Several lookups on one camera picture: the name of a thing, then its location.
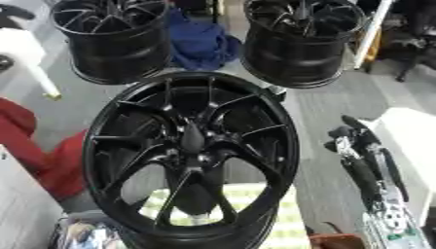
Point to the blue cloth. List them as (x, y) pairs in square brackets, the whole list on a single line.
[(198, 45)]

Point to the black office chair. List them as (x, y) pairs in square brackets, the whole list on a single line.
[(411, 35)]

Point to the white pole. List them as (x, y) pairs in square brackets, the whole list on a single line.
[(372, 32)]

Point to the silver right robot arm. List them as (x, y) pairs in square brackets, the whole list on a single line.
[(397, 227)]

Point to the brown box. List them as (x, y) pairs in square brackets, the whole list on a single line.
[(335, 241)]

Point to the colourful plastic bag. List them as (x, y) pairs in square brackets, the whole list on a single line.
[(91, 233)]

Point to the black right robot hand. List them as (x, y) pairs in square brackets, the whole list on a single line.
[(363, 175)]

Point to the person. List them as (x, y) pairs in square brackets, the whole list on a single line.
[(57, 168)]

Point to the white panel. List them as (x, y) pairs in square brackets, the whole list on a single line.
[(22, 201)]

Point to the black wheel rim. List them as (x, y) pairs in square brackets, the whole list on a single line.
[(295, 58), (119, 52)]

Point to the large black spoked wheel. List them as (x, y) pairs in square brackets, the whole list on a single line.
[(193, 139)]

